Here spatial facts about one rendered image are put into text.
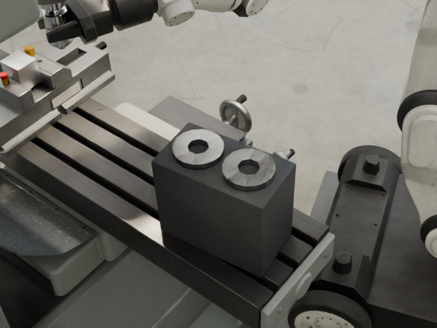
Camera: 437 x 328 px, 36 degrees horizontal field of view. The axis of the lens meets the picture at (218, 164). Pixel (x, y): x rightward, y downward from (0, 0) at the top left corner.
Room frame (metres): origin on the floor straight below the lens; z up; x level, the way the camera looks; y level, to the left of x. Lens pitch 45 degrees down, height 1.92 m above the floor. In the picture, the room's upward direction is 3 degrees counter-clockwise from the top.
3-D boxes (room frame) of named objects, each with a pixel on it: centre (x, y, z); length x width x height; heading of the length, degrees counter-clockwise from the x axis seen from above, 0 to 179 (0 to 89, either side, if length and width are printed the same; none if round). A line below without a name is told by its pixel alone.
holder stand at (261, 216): (0.81, -0.01, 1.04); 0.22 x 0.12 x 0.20; 57
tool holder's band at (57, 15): (1.08, 0.29, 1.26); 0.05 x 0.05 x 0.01
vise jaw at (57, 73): (1.24, 0.39, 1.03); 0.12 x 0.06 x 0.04; 51
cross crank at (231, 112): (1.46, -0.03, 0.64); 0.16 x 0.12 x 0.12; 140
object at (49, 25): (1.08, 0.29, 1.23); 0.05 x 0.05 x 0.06
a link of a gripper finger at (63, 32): (1.05, 0.28, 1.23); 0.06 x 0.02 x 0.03; 117
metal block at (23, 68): (1.19, 0.42, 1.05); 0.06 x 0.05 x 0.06; 51
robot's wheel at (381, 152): (1.36, -0.45, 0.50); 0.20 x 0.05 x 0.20; 68
